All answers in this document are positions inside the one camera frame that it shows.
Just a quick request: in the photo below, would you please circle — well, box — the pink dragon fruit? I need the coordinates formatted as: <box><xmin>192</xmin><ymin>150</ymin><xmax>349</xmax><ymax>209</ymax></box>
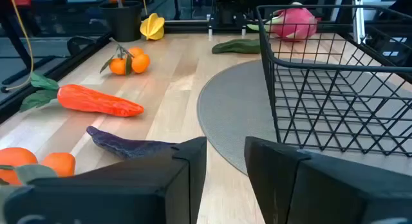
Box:
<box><xmin>247</xmin><ymin>1</ymin><xmax>319</xmax><ymax>42</ymax></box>

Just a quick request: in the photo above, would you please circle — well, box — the dark purple eggplant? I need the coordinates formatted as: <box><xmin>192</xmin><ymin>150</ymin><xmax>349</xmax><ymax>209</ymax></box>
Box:
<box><xmin>86</xmin><ymin>126</ymin><xmax>178</xmax><ymax>160</ymax></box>

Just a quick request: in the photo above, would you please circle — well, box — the mandarin cluster with twig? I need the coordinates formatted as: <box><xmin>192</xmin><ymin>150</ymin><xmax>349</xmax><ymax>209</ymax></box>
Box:
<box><xmin>98</xmin><ymin>37</ymin><xmax>151</xmax><ymax>76</ymax></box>

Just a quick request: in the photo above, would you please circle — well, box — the mandarin cluster with broad leaf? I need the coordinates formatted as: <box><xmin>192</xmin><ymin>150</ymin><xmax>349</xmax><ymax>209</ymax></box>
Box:
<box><xmin>0</xmin><ymin>147</ymin><xmax>77</xmax><ymax>199</ymax></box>

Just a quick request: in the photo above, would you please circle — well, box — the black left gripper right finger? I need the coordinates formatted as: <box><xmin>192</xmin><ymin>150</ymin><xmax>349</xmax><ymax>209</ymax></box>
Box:
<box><xmin>243</xmin><ymin>136</ymin><xmax>412</xmax><ymax>224</ymax></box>

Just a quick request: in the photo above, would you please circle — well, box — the black curved cable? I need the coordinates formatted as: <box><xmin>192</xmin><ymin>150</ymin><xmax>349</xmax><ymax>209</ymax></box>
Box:
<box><xmin>66</xmin><ymin>35</ymin><xmax>97</xmax><ymax>57</ymax></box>

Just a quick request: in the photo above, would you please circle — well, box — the black plant pot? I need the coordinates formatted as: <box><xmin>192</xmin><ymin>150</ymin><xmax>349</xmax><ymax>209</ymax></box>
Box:
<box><xmin>98</xmin><ymin>0</ymin><xmax>143</xmax><ymax>43</ymax></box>

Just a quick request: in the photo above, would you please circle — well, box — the dark green pepper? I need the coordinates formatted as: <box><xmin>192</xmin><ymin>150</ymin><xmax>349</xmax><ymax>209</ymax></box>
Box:
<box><xmin>211</xmin><ymin>39</ymin><xmax>261</xmax><ymax>55</ymax></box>

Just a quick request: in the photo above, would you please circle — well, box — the grey round mat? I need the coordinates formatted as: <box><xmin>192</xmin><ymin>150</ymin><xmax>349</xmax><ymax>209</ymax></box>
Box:
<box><xmin>196</xmin><ymin>59</ymin><xmax>412</xmax><ymax>176</ymax></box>

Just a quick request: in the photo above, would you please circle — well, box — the black wire basket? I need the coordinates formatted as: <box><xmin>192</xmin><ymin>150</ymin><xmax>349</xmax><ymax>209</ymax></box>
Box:
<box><xmin>256</xmin><ymin>4</ymin><xmax>412</xmax><ymax>158</ymax></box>

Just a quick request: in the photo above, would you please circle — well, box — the orange carrot with green leaves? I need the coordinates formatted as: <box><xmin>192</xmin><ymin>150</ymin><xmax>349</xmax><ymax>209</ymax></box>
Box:
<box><xmin>19</xmin><ymin>71</ymin><xmax>145</xmax><ymax>118</ymax></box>

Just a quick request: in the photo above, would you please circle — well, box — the silver frame post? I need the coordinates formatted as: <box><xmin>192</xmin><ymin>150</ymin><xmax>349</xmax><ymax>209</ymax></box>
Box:
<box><xmin>353</xmin><ymin>0</ymin><xmax>366</xmax><ymax>44</ymax></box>

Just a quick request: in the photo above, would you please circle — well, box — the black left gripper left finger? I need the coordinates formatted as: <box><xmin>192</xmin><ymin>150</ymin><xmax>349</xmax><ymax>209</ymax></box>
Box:
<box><xmin>0</xmin><ymin>136</ymin><xmax>208</xmax><ymax>224</ymax></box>

